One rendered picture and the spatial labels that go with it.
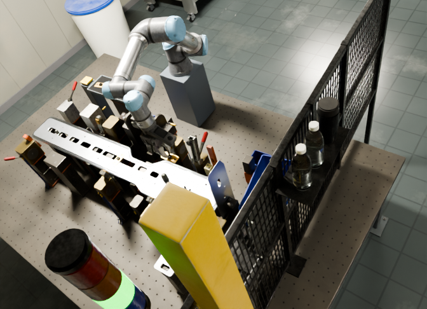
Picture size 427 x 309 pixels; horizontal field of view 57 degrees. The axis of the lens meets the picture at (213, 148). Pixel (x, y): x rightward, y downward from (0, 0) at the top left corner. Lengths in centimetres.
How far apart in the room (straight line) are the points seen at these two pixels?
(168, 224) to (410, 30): 397
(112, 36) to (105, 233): 271
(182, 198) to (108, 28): 390
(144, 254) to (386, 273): 152
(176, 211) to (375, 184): 169
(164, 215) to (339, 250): 146
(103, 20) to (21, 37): 96
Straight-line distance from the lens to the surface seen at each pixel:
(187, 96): 244
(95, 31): 455
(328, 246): 207
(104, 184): 211
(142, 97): 157
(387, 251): 287
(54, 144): 255
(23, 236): 267
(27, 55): 497
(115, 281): 73
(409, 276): 283
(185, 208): 70
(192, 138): 188
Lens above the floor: 257
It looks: 49 degrees down
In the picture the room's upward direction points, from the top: 18 degrees counter-clockwise
